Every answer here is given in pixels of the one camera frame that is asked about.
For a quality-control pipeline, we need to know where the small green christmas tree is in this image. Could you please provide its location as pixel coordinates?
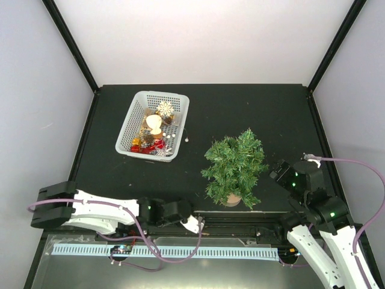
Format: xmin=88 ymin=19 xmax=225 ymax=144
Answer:
xmin=201 ymin=128 xmax=268 ymax=210

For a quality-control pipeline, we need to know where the white plastic basket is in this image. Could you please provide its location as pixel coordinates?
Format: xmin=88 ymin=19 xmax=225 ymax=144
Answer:
xmin=115 ymin=91 xmax=189 ymax=163

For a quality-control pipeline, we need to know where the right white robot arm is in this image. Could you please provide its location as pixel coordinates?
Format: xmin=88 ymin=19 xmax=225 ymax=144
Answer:
xmin=269 ymin=155 xmax=378 ymax=288

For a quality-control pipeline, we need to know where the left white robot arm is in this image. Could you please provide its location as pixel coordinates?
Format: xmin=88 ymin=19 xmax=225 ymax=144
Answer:
xmin=28 ymin=181 xmax=199 ymax=240

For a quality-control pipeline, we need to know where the small circuit board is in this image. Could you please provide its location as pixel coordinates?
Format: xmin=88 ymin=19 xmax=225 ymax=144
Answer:
xmin=110 ymin=245 xmax=132 ymax=255

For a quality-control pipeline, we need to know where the silver star ornament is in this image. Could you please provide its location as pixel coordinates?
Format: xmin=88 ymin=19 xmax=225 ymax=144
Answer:
xmin=155 ymin=146 xmax=173 ymax=158

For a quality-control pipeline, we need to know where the red gift box ornament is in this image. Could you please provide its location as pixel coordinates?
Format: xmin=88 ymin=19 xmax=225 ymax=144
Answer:
xmin=130 ymin=145 xmax=142 ymax=153

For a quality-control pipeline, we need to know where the brown pine cone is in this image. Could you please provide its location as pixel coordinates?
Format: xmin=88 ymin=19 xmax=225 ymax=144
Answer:
xmin=143 ymin=134 xmax=155 ymax=145
xmin=162 ymin=116 xmax=173 ymax=125

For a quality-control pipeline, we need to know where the gold gift box ornament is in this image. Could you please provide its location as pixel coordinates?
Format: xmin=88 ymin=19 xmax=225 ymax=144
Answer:
xmin=132 ymin=138 xmax=141 ymax=146

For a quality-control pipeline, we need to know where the wooden bauble ornament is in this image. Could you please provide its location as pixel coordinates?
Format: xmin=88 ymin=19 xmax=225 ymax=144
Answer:
xmin=146 ymin=114 xmax=162 ymax=135

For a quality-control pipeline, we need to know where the white wooden snowflake ornament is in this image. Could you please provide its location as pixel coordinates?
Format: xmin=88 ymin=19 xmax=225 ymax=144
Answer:
xmin=156 ymin=101 xmax=174 ymax=117

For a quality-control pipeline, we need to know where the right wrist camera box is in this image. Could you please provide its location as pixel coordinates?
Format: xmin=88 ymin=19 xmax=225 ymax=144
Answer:
xmin=302 ymin=153 xmax=322 ymax=168

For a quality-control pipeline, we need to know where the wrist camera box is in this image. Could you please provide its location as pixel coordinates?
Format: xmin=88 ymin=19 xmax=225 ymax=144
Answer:
xmin=302 ymin=153 xmax=322 ymax=168
xmin=180 ymin=215 xmax=205 ymax=234

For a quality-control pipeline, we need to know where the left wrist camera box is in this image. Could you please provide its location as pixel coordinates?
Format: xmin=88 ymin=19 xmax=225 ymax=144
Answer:
xmin=180 ymin=215 xmax=205 ymax=234

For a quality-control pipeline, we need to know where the light blue cable duct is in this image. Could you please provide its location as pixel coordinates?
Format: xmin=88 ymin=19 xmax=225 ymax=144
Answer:
xmin=51 ymin=244 xmax=279 ymax=261

